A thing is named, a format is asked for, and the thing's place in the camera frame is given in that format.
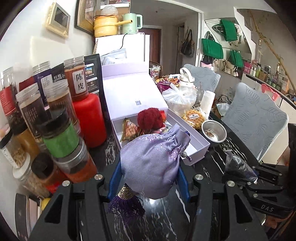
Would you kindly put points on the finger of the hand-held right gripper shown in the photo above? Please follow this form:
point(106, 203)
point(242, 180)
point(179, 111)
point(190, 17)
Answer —
point(270, 170)
point(233, 179)

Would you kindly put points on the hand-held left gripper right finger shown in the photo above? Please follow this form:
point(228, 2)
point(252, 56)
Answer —
point(185, 187)

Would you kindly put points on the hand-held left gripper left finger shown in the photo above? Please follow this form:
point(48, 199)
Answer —
point(115, 180)

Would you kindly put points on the crinkled silvery plastic packet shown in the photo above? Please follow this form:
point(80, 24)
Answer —
point(238, 166)

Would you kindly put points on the purple satin tassel pouch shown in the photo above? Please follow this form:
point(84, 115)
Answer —
point(150, 166)

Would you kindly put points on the gold snack packet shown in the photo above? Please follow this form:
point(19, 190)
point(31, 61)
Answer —
point(129, 129)

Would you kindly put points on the red fluffy plush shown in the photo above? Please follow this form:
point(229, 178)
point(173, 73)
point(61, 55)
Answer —
point(150, 119)

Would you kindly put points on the red candy packet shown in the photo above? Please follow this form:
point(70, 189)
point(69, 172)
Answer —
point(163, 115)

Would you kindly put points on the white gift box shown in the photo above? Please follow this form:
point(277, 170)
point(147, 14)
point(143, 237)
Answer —
point(129, 92)

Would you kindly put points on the steel bowl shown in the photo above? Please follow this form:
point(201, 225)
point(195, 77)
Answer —
point(214, 132)

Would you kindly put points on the grey leaf-pattern chair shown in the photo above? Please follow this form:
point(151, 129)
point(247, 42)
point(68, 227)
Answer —
point(205, 76)
point(254, 120)

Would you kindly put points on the red canister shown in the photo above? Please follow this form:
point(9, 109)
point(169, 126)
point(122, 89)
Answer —
point(90, 120)

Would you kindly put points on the green label jar black lid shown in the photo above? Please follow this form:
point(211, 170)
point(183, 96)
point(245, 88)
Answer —
point(60, 139)

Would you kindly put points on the waffle packet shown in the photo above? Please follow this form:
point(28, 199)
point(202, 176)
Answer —
point(194, 117)

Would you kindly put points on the spice jar black lid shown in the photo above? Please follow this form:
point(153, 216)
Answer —
point(44, 169)

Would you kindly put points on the yellow pear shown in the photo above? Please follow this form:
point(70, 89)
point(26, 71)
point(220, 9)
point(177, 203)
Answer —
point(45, 202)

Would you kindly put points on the pink plastic bag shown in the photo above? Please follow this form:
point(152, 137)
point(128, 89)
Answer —
point(271, 91)

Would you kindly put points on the white paper roll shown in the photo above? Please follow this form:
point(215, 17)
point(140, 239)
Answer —
point(208, 99)

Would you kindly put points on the jar of white cubes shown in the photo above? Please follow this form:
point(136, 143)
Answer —
point(30, 183)

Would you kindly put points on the white power bank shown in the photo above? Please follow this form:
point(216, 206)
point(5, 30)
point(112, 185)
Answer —
point(34, 213)

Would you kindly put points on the plastic bag of food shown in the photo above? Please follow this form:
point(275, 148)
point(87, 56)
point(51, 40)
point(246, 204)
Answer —
point(178, 99)

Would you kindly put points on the row of shelf bottles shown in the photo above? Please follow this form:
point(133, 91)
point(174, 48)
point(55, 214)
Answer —
point(272, 77)

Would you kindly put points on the jar of yellow powder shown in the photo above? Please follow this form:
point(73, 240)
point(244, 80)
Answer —
point(27, 143)

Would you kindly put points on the clear jar brown contents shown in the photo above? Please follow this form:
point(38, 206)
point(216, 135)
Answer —
point(59, 102)

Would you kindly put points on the purple snack bowl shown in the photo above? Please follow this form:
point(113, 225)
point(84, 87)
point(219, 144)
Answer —
point(165, 87)

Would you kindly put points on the jar of pale slices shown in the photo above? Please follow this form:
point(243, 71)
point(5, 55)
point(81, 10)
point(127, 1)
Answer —
point(13, 153)

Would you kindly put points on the orange jar white label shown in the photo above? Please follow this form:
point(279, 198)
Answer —
point(76, 81)

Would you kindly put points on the white water bottle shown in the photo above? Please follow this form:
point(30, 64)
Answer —
point(186, 78)

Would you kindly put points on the tall black foil pouch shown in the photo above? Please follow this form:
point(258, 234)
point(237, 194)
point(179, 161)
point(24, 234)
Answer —
point(92, 71)

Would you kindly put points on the grain jar dark label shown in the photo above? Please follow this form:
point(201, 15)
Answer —
point(27, 111)

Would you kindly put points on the clear plastic cup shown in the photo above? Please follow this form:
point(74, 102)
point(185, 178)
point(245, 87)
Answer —
point(155, 73)

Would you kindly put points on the green tote bag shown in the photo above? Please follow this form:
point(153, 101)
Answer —
point(229, 30)
point(211, 48)
point(237, 59)

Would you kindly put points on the small black pouch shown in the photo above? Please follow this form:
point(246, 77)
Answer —
point(57, 74)

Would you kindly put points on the white paper envelopes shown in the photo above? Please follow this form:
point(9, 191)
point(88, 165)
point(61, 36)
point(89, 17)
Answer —
point(115, 58)

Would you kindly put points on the clear jar purple label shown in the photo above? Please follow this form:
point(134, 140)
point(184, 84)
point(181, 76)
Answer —
point(42, 81)

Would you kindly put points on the dark red pouch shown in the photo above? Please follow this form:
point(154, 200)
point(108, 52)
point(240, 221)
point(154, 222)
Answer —
point(26, 83)

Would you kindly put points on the clear jar red label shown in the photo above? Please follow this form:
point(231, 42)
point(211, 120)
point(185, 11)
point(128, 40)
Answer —
point(8, 99)

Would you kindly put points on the white refrigerator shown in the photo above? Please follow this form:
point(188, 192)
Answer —
point(134, 46)

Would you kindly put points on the dark handbag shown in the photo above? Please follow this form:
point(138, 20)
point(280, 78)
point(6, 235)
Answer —
point(187, 46)

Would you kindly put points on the yellow cooking pot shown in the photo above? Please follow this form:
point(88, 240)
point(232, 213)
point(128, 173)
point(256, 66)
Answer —
point(104, 26)

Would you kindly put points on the pale green kettle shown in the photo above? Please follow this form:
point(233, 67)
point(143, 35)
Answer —
point(129, 23)

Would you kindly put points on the dark framed picture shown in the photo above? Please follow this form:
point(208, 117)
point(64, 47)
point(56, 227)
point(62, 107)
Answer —
point(85, 14)

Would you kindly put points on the clear plastic bag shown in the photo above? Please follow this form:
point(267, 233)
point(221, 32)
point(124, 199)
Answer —
point(108, 9)

